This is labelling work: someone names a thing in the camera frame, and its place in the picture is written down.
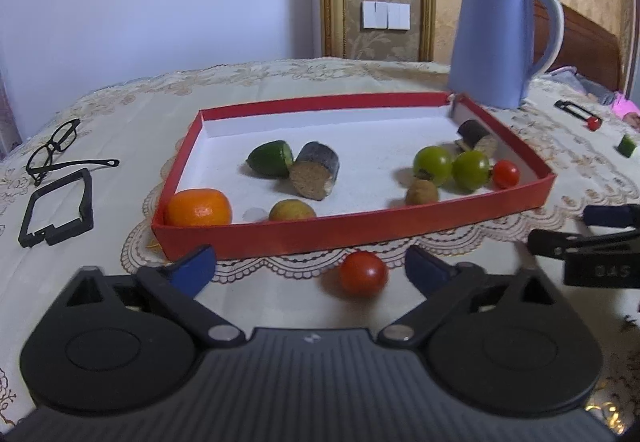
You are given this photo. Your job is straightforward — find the green tomato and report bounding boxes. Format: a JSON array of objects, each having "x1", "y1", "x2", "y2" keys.
[
  {"x1": 413, "y1": 146, "x2": 455, "y2": 187},
  {"x1": 451, "y1": 149, "x2": 492, "y2": 193}
]

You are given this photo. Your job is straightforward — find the small yellow fruit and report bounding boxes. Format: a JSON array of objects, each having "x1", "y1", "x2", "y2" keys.
[{"x1": 269, "y1": 199, "x2": 317, "y2": 222}]

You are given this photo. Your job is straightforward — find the grey blanket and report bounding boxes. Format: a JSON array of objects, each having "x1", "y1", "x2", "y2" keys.
[{"x1": 547, "y1": 66, "x2": 621, "y2": 106}]

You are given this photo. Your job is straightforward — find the red shallow cardboard box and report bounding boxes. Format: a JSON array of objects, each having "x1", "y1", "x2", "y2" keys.
[{"x1": 151, "y1": 91, "x2": 557, "y2": 261}]

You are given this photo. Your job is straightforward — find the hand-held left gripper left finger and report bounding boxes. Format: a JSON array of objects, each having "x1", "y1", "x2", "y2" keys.
[{"x1": 60, "y1": 245, "x2": 246, "y2": 350}]

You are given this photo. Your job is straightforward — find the pink cloth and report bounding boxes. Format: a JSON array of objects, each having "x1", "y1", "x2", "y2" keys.
[{"x1": 611, "y1": 91, "x2": 640, "y2": 123}]

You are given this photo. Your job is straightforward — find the blue electric kettle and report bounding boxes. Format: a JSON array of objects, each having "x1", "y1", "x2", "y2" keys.
[{"x1": 446, "y1": 0, "x2": 566, "y2": 110}]

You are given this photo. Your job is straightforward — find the white wall switch panel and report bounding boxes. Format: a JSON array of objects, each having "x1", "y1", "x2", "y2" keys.
[{"x1": 362, "y1": 0, "x2": 412, "y2": 30}]

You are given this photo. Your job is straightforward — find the dark eggplant piece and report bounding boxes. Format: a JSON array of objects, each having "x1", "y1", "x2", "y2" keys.
[
  {"x1": 456, "y1": 119, "x2": 499, "y2": 154},
  {"x1": 288, "y1": 141, "x2": 341, "y2": 201}
]

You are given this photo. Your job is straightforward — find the dark eggplant piece, small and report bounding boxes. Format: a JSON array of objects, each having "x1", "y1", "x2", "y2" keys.
[{"x1": 456, "y1": 119, "x2": 499, "y2": 154}]

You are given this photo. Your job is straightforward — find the brown kiwi fruit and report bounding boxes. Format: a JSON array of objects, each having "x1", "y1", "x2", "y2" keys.
[{"x1": 405, "y1": 176, "x2": 440, "y2": 205}]

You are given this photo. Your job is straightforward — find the orange mandarin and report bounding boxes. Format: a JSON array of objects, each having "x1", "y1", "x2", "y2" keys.
[{"x1": 166, "y1": 189, "x2": 233, "y2": 227}]

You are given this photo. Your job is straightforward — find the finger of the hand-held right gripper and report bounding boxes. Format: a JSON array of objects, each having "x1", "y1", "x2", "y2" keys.
[
  {"x1": 584, "y1": 205, "x2": 640, "y2": 226},
  {"x1": 528, "y1": 228, "x2": 640, "y2": 257}
]

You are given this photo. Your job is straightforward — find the black eyeglasses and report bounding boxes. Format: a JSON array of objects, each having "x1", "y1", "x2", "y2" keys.
[{"x1": 26, "y1": 118, "x2": 121, "y2": 187}]

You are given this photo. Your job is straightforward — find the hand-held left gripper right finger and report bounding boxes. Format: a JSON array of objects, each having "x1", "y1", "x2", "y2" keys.
[{"x1": 377, "y1": 246, "x2": 551, "y2": 350}]

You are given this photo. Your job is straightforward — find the brown wooden headboard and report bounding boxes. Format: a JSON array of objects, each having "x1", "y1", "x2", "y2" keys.
[{"x1": 532, "y1": 0, "x2": 623, "y2": 93}]

